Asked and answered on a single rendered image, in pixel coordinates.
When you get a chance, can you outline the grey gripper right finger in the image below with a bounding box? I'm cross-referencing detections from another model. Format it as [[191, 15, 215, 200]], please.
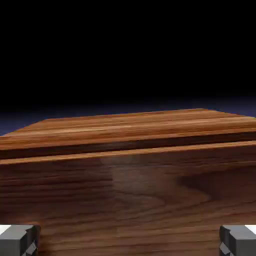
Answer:
[[219, 224, 256, 256]]

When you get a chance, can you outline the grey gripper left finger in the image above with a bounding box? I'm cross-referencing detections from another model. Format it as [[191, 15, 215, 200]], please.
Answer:
[[0, 224, 41, 256]]

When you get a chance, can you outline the brown wooden cabinet door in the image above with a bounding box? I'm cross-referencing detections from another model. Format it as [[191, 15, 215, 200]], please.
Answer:
[[0, 140, 256, 256]]

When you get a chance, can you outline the brown wooden cabinet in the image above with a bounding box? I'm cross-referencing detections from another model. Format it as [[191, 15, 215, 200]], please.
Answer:
[[0, 108, 256, 256]]

